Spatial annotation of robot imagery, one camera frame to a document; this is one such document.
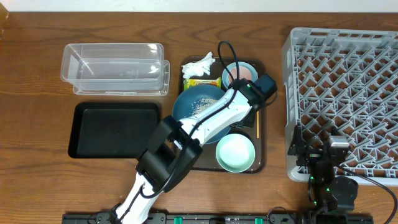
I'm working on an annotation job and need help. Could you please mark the pink cup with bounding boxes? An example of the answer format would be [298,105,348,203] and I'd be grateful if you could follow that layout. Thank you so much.
[225,65,256,88]

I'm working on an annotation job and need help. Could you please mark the white rice pile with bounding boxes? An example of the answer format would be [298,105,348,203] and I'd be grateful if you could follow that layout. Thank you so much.
[192,98,217,115]

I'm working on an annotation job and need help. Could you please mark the mint green bowl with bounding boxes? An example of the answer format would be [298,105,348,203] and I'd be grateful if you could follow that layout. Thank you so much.
[215,134,256,173]

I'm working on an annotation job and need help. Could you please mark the dark blue plate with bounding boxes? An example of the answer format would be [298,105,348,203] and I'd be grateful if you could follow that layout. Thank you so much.
[172,85,230,145]

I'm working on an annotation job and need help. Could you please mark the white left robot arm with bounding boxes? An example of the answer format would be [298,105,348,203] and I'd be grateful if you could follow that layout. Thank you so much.
[112,76,277,223]

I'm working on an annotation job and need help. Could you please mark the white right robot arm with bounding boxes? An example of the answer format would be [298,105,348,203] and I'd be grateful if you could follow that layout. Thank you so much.
[287,126,358,214]

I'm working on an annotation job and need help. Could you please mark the grey dishwasher rack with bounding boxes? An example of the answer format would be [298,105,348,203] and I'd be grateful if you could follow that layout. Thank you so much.
[282,27,397,186]

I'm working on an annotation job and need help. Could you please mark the light blue bowl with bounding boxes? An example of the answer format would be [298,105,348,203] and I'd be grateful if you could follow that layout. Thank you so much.
[221,62,258,89]

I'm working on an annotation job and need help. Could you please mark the wooden chopstick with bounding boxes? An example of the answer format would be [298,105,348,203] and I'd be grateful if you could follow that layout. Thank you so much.
[256,111,259,139]

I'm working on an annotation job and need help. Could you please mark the crumpled white tissue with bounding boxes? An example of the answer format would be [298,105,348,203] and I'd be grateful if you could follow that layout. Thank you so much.
[182,52,215,79]

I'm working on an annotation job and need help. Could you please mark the yellow snack wrapper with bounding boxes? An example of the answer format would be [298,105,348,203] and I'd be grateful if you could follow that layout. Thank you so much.
[183,77,222,91]

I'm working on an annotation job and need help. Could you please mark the brown serving tray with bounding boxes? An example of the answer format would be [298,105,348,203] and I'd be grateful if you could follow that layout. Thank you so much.
[178,56,267,174]

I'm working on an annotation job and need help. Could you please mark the black plastic tray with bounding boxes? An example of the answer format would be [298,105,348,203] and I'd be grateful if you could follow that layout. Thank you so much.
[68,102,160,159]

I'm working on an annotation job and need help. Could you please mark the clear plastic bin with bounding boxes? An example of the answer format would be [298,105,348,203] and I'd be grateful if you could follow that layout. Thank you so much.
[60,43,165,92]

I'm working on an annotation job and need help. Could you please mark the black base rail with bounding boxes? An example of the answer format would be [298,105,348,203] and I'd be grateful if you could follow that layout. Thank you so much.
[62,212,374,224]

